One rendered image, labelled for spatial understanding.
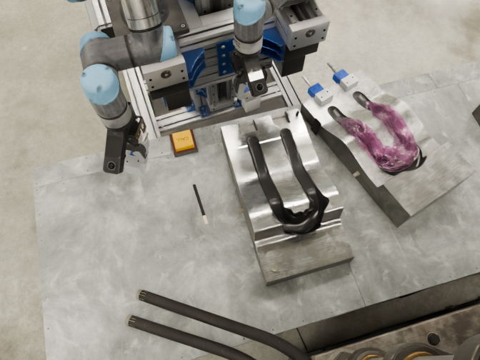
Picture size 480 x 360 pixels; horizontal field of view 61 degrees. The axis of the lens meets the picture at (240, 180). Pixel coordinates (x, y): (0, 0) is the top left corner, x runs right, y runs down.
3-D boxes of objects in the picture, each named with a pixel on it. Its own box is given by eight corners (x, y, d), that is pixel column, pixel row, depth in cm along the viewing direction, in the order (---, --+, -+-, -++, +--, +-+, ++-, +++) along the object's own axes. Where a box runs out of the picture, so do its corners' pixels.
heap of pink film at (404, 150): (331, 122, 132) (336, 108, 125) (373, 98, 136) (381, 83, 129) (384, 183, 123) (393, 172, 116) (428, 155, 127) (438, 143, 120)
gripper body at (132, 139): (148, 128, 112) (138, 103, 101) (138, 155, 109) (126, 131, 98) (121, 123, 113) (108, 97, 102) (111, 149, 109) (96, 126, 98)
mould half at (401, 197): (299, 112, 141) (303, 93, 131) (357, 79, 147) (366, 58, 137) (397, 228, 124) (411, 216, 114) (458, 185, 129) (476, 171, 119)
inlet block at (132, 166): (141, 136, 126) (136, 126, 121) (156, 138, 125) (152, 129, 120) (126, 173, 120) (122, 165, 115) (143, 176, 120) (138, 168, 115)
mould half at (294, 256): (221, 141, 137) (219, 118, 124) (294, 122, 139) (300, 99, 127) (265, 286, 117) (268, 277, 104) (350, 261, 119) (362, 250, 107)
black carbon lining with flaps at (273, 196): (243, 141, 128) (243, 125, 120) (291, 129, 130) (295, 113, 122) (277, 244, 115) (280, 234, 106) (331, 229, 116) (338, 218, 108)
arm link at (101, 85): (111, 56, 88) (117, 86, 84) (124, 87, 98) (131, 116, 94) (74, 63, 87) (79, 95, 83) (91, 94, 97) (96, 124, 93)
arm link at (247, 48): (268, 38, 104) (238, 48, 102) (266, 51, 108) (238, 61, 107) (256, 18, 106) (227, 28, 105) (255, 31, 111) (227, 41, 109)
